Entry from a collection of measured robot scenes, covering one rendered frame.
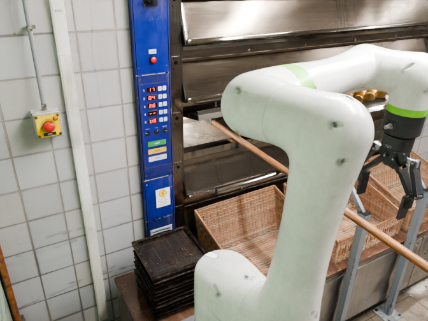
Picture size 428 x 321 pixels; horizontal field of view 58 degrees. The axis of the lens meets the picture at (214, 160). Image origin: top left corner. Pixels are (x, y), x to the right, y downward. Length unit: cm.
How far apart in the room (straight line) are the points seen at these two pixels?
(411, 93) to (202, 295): 65
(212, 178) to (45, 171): 84
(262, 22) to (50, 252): 146
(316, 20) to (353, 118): 162
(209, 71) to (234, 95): 120
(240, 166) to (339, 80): 135
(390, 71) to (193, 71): 105
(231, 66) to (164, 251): 94
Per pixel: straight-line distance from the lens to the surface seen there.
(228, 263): 86
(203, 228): 205
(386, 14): 260
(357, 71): 96
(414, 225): 251
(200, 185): 206
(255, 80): 69
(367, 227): 151
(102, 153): 178
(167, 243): 191
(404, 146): 106
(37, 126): 161
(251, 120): 67
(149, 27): 167
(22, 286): 207
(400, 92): 101
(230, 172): 214
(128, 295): 204
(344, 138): 59
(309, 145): 60
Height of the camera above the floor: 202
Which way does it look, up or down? 27 degrees down
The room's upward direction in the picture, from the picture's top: 1 degrees clockwise
